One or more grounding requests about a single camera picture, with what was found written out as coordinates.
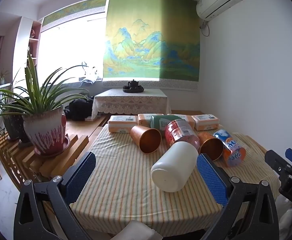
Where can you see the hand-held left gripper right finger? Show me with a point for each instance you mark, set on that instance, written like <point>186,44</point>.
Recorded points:
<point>211,180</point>

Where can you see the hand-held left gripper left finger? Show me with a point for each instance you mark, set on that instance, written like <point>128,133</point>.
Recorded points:
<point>80,176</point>

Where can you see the white cup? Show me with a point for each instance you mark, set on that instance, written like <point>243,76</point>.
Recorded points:
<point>173,167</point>

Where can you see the copper cup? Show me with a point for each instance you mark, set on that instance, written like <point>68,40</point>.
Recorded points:
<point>146,138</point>
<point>209,146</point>

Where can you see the white plastic bag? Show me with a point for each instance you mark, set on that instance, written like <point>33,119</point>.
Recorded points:
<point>287,217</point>

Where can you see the wooden slatted bench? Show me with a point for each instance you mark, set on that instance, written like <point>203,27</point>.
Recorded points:
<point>48,165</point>

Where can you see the red pot saucer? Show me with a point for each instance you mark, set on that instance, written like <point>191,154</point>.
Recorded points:
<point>64,142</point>

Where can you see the orange soda can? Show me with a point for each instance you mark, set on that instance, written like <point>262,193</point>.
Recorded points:
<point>229,147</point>

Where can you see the striped tablecloth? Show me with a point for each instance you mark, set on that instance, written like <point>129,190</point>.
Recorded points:
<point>126,180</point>

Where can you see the red labelled jar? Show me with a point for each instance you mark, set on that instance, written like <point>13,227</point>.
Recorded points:
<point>179,132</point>

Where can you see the potted plant in glazed pot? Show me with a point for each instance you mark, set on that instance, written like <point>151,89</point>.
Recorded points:
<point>44,127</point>

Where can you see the black bag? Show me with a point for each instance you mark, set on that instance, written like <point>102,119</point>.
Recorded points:
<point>79,108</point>

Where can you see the white folded cloth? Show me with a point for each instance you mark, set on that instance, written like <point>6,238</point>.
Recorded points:
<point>136,231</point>

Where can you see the potted plant in dark pot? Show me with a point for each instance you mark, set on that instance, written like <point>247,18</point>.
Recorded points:
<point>13,127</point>

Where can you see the low table with lace cloth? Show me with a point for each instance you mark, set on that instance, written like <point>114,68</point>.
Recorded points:
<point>131,102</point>

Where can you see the dark tea tray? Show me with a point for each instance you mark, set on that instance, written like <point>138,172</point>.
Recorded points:
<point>133,90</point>

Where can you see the dark teapot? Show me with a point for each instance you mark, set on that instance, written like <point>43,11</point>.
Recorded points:
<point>133,83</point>

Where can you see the white and pink shelf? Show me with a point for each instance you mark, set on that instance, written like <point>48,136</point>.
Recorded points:
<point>23,45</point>

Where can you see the landscape painting roller blind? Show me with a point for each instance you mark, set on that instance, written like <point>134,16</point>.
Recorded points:
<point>151,40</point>

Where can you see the green patterned window valance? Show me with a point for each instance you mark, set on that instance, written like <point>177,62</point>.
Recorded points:
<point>70,11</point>

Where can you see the white air conditioner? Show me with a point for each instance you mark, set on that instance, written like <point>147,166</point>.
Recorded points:
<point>218,1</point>

